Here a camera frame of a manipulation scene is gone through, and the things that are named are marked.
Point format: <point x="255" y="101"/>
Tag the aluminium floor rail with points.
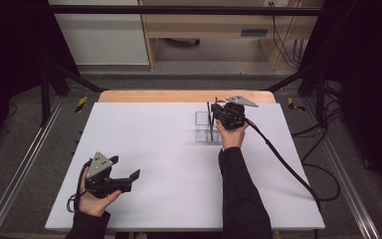
<point x="348" y="187"/>
<point x="19" y="172"/>

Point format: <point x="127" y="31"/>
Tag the black yellow tape marker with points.
<point x="293" y="104"/>
<point x="81" y="104"/>

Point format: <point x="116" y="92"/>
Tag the wooden table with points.
<point x="179" y="96"/>

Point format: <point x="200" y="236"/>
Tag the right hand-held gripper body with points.
<point x="232" y="116"/>

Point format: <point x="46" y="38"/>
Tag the person's right hand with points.
<point x="232" y="137"/>

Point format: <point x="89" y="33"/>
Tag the black curtain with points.
<point x="371" y="66"/>
<point x="6" y="49"/>

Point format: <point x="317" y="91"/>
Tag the light wooden desk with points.
<point x="205" y="25"/>

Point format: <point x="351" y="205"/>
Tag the clear plastic organizer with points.
<point x="202" y="127"/>

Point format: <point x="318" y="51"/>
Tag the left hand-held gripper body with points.
<point x="98" y="164"/>

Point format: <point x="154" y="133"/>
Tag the black metal stand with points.
<point x="44" y="99"/>
<point x="321" y="99"/>

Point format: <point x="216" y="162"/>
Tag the person's left hand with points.
<point x="91" y="204"/>

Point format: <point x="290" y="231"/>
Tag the white cabinet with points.
<point x="102" y="40"/>

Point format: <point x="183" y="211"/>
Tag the black metal crossbar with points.
<point x="179" y="10"/>

